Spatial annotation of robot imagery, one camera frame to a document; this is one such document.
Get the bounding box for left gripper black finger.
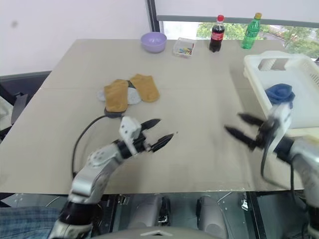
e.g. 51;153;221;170
141;118;161;130
150;133;175;153

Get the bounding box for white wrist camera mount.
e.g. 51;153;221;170
266;103;294;150
118;116;143;155

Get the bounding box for grey rounded robot foot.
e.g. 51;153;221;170
128;195;171;228
195;196;229;239

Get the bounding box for grey window frame post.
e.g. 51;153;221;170
145;0;164;33

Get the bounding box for green bottle with yellow cap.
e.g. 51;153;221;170
240;12;263;50

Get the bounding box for white roller blind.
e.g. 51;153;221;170
154;0;319;25

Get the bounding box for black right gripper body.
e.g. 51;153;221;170
249;118;276;151

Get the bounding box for colourful small pieces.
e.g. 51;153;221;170
176;42;195;55

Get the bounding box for grey robot torso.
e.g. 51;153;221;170
91;225;215;239

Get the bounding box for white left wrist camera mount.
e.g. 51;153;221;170
118;116;143;155

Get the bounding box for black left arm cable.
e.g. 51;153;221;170
71;115;123;179

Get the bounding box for small clear plastic container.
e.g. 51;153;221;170
171;37;198;59

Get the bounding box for cola bottle with red cap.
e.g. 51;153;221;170
208;14;226;53

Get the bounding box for white plastic basket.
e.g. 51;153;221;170
242;50;319;138

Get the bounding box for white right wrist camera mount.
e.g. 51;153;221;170
266;103;294;150

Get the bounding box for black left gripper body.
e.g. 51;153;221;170
134;132;154;157

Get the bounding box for blue plaid cloth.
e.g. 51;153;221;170
0;207;62;239

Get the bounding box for dark grey chair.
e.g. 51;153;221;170
0;71;52;144

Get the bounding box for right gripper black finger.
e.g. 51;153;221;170
224;125;259;150
237;113;265;128

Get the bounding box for purple plastic bowl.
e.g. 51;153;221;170
140;32;167;54

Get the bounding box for tan cloths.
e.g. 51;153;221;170
103;79;129;114
129;73;160;103

